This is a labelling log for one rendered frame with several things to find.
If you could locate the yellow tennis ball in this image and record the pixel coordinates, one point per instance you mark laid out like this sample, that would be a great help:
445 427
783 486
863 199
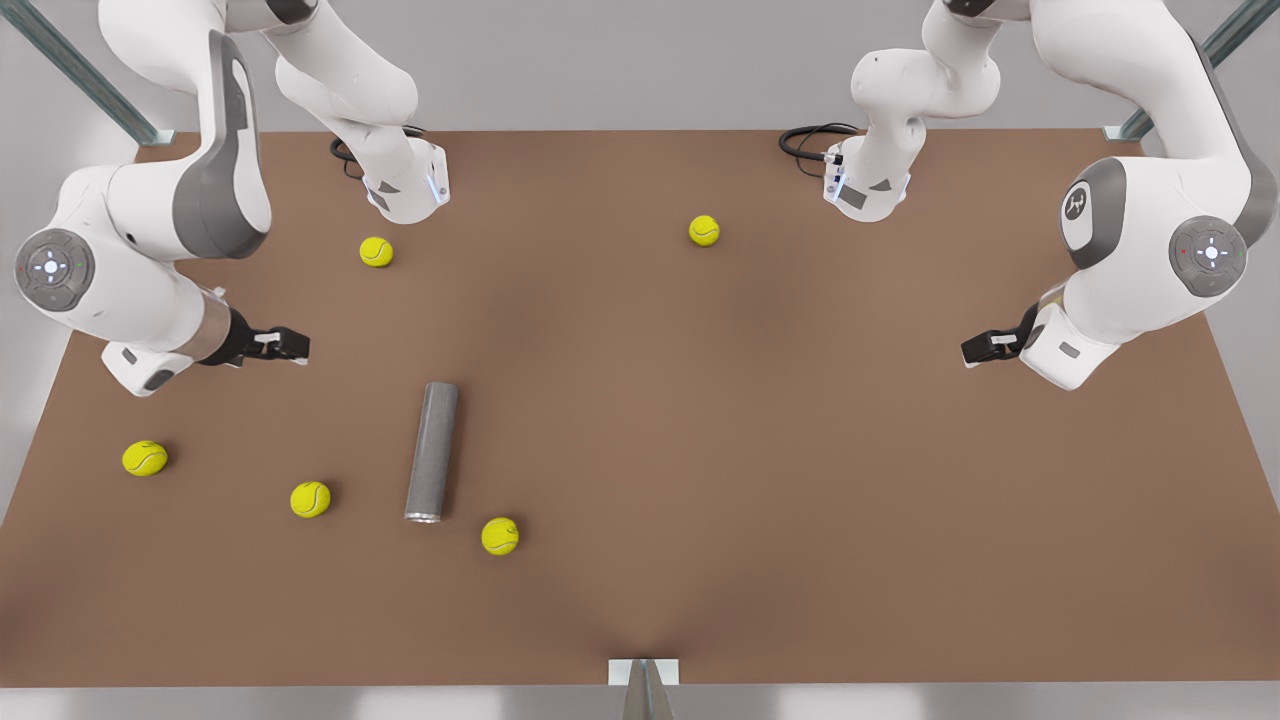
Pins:
500 536
376 251
704 230
310 499
145 458

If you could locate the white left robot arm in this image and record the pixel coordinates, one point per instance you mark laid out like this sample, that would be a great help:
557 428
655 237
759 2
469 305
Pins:
1150 230

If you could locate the grey tennis ball tube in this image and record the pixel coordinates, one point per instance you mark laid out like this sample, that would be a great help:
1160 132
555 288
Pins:
432 452

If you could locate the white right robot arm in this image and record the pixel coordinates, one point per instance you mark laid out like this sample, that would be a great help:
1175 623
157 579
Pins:
140 220

